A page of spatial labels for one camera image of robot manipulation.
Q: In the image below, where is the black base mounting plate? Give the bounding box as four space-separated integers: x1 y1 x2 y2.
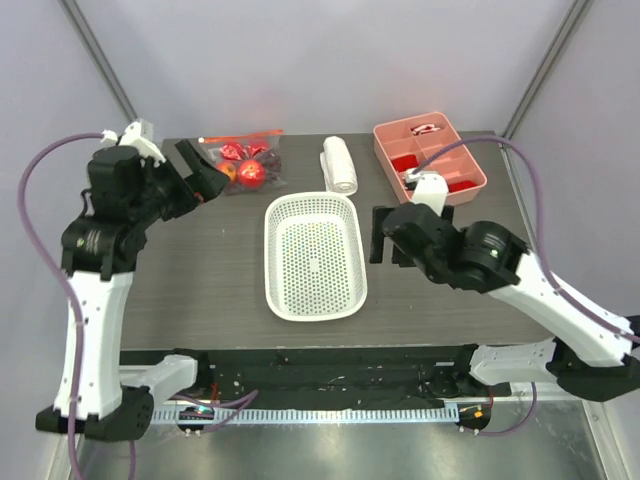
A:
119 343 514 406

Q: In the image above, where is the red white item in tray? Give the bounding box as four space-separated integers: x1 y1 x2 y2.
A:
410 123 442 136

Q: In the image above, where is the purple cable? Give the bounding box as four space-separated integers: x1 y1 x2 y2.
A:
417 134 640 346
17 131 139 480

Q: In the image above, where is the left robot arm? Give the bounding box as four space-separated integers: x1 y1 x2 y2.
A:
35 140 229 443

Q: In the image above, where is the white slotted cable duct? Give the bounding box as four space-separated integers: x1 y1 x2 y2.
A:
151 404 459 426

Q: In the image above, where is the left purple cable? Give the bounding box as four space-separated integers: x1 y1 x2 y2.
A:
17 131 139 480

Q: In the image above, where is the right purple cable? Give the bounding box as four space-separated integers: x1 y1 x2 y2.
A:
417 134 640 346

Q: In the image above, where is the rolled white towel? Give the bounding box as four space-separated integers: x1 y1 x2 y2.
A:
320 136 358 196

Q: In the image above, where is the pink compartment organizer tray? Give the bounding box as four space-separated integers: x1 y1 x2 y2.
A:
373 112 487 206

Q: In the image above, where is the red block in tray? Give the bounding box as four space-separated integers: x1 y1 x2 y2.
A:
391 153 419 173

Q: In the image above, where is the red block tray front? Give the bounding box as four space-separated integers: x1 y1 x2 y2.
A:
448 180 477 194

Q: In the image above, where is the red fake apple right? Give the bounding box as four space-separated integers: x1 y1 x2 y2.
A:
237 159 267 190

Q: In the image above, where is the clear zip top bag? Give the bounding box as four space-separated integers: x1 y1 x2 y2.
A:
198 130 286 195

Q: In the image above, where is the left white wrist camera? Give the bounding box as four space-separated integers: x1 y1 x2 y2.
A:
100 119 167 168

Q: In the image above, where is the white perforated plastic basket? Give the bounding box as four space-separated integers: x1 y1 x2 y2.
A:
264 192 368 323

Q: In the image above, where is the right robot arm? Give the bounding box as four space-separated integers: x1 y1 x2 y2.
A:
369 203 639 402

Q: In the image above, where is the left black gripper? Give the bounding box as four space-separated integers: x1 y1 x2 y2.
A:
132 138 231 224

